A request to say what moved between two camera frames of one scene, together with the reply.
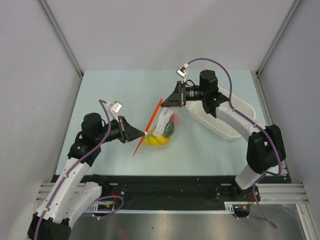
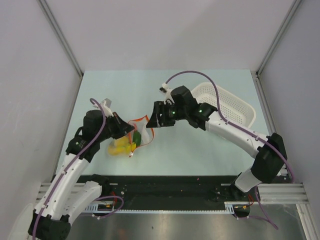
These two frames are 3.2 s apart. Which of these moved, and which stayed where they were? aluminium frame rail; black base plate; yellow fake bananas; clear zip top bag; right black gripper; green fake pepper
Moved: yellow fake bananas; right black gripper; clear zip top bag; green fake pepper
Stayed: aluminium frame rail; black base plate
